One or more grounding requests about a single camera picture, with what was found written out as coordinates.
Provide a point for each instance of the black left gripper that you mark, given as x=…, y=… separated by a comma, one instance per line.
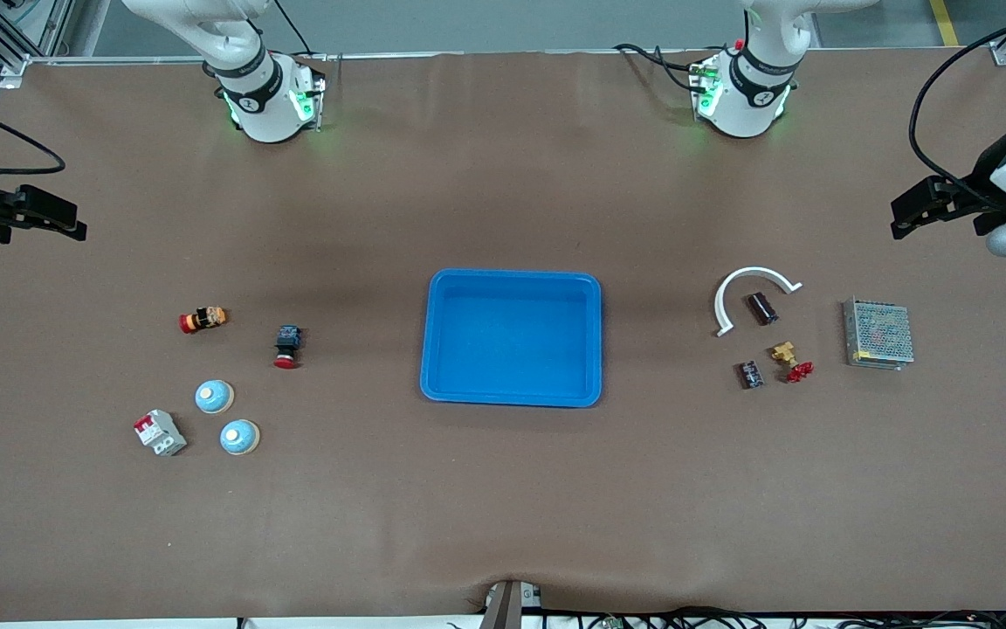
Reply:
x=972, y=199

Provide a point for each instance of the blue desk bell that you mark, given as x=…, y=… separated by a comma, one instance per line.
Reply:
x=213, y=397
x=239, y=437

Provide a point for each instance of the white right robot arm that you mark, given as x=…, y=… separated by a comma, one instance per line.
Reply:
x=267, y=105

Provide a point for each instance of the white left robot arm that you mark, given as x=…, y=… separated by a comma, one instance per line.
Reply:
x=756, y=96

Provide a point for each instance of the blue plastic tray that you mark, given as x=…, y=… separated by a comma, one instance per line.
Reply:
x=512, y=341

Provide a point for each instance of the metal mesh power supply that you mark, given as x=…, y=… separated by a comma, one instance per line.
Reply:
x=878, y=334

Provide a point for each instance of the white curved plastic clamp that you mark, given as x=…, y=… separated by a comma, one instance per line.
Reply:
x=761, y=269

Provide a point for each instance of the yellow floor tape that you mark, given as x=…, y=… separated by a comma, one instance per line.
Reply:
x=946, y=22

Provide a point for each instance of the white red circuit breaker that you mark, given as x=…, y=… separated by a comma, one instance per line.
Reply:
x=161, y=433

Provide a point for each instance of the brown table mat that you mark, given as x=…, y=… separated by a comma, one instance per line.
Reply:
x=503, y=489

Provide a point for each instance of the orange red emergency stop switch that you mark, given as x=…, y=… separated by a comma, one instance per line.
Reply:
x=203, y=320

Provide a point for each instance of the red blue push button switch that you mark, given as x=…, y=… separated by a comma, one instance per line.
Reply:
x=287, y=341

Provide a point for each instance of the grey camera pole mount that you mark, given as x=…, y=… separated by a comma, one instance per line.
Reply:
x=507, y=604

